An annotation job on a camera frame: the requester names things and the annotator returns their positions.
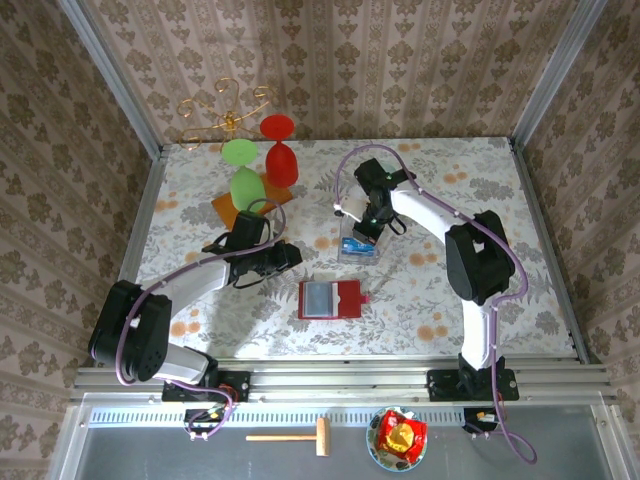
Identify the wooden mallet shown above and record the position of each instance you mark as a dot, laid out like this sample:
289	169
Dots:
324	437

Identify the slotted metal strip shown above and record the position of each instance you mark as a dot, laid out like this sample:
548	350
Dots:
300	417

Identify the red yellow snack bag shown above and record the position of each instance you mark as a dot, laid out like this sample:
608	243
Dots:
400	437

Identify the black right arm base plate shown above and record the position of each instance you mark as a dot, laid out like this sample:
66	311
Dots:
442	387

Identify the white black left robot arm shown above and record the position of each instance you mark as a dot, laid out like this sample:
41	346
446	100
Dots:
200	280

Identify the orange wooden rack base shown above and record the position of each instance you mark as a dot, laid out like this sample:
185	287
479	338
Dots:
222	209

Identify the grey metal panel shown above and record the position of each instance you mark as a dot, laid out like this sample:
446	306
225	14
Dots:
575	450

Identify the red card holder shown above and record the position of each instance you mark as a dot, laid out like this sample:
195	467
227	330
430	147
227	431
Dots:
350	302

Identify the aluminium frame cross rail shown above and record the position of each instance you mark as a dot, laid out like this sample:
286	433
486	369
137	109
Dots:
340	385

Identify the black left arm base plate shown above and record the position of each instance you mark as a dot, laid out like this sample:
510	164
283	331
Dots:
237	385

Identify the blue credit card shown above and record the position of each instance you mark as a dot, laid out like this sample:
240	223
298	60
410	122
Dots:
350	248

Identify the aluminium frame post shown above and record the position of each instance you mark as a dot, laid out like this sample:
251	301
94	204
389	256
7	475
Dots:
554	75
116	80

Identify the red wine glass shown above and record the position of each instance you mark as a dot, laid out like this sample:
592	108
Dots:
281	165

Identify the aluminium table side rail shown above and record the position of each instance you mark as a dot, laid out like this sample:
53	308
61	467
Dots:
531	190
131	250

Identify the floral table cover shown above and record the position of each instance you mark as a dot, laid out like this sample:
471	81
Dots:
500	165

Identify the green wine glass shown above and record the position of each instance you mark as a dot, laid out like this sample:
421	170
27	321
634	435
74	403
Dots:
247	192

